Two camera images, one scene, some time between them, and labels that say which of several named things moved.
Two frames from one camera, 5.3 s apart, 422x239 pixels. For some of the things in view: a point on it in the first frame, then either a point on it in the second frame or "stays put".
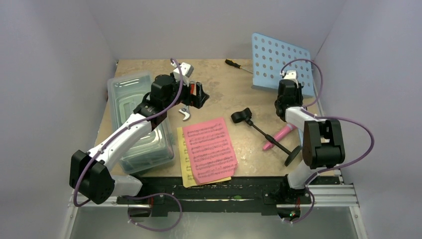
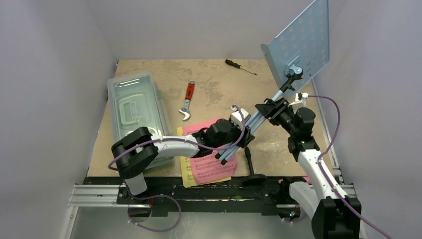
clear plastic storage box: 157,149 stays put
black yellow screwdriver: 230,62 stays put
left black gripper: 197,100 -> 246,136
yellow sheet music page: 187,177 stays put
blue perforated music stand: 269,56 -> 302,47
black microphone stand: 246,114 -> 254,179
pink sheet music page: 211,154 stays put
